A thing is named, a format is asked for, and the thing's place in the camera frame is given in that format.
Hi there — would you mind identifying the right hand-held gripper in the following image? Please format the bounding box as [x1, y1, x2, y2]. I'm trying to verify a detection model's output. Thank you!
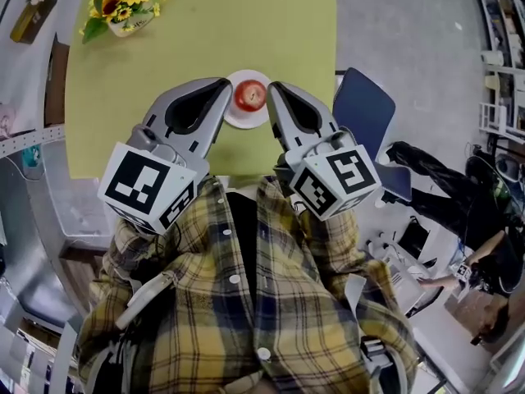
[266, 81, 383, 222]

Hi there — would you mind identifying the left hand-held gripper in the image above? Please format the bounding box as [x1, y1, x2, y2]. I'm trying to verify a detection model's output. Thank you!
[97, 77, 234, 236]

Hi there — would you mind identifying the white round plate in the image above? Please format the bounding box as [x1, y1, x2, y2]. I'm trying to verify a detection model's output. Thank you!
[223, 69, 272, 130]

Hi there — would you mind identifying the red apple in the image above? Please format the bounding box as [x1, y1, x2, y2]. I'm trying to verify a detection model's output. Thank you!
[233, 79, 267, 112]

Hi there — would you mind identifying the person's left forearm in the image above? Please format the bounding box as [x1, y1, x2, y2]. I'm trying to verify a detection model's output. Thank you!
[104, 215, 185, 282]

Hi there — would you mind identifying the person's right forearm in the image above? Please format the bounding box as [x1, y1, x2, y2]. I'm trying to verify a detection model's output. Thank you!
[297, 203, 368, 274]

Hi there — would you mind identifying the blue chair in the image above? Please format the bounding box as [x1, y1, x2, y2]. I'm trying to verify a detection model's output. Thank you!
[332, 66, 413, 204]

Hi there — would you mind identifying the table with green tablecloth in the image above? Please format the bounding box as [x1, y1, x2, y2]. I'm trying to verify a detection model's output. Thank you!
[65, 0, 338, 180]

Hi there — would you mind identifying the black bag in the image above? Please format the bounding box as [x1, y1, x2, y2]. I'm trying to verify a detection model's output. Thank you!
[397, 216, 431, 260]

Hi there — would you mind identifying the teal bag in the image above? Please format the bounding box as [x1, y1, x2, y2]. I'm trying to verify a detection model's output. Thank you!
[22, 145, 42, 167]

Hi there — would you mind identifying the wooden box with flowers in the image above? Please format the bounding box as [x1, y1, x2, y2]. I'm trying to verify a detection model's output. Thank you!
[9, 0, 58, 45]

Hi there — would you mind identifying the person's yellow plaid shirt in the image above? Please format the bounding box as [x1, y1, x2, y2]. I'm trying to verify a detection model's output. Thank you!
[76, 174, 419, 394]

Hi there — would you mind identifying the white wheeled cart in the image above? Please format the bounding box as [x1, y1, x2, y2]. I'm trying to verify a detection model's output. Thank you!
[364, 230, 440, 318]

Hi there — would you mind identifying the grey curved desk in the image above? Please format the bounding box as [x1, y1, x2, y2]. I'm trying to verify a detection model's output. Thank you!
[0, 153, 79, 328]

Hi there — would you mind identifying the white storage shelving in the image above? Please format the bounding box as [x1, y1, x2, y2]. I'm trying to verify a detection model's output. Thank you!
[475, 0, 525, 135]

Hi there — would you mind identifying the black harness buckle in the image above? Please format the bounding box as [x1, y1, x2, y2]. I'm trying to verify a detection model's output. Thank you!
[360, 337, 405, 379]

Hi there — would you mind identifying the white perforated shelf rail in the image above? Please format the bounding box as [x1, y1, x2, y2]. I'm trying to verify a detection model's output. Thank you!
[0, 124, 66, 159]

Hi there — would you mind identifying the white harness strap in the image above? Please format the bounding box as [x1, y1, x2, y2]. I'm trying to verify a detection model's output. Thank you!
[115, 271, 176, 330]

